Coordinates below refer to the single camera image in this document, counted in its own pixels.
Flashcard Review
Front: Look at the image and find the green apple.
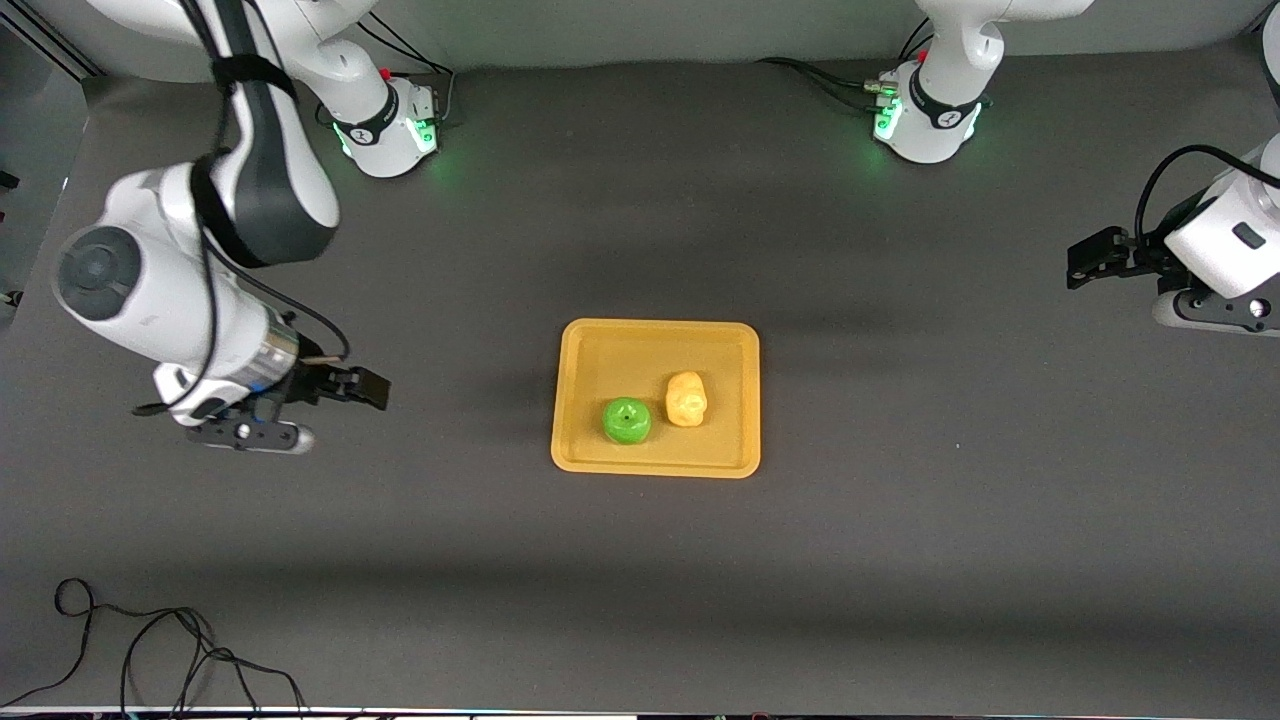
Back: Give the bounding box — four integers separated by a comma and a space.
601, 396, 653, 447

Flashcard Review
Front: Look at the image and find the yellow potato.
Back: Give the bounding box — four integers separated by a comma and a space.
665, 371, 709, 429

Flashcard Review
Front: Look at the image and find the yellow plastic tray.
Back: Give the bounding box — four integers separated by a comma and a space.
550, 318, 763, 480

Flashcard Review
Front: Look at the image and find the dark grey table cloth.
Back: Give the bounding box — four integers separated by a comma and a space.
0, 40, 1280, 713

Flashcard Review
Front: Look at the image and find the black right arm base cable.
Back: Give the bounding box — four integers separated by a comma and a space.
316, 14, 457, 128

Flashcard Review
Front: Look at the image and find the black arm base cable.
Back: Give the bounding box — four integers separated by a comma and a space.
316, 14, 457, 128
755, 56, 896, 113

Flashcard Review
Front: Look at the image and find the loose black cable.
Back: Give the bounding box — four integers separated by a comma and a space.
0, 577, 309, 713

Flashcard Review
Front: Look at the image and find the black left arm base cable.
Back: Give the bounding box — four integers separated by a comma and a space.
755, 56, 896, 113

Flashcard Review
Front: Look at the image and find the black metal frame rail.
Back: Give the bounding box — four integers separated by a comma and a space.
0, 0, 106, 83

